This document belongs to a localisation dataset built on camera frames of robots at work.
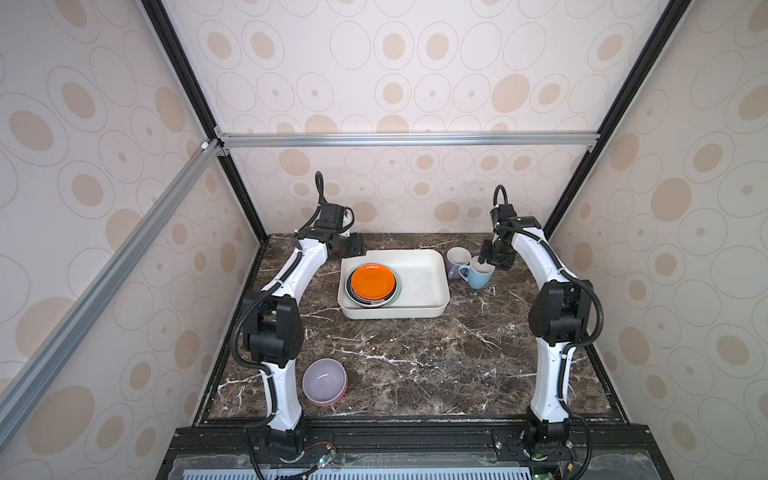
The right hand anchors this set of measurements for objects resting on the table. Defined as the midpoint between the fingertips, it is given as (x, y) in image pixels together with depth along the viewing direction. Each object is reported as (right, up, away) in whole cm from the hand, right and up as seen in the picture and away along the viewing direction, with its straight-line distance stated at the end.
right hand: (488, 259), depth 98 cm
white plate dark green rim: (-30, -10, +3) cm, 32 cm away
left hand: (-40, +6, -7) cm, 41 cm away
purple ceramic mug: (-8, +1, +11) cm, 13 cm away
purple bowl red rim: (-50, -34, -17) cm, 63 cm away
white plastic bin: (-20, -9, +8) cm, 23 cm away
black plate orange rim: (-39, -8, +2) cm, 40 cm away
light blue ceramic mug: (-4, -5, 0) cm, 7 cm away
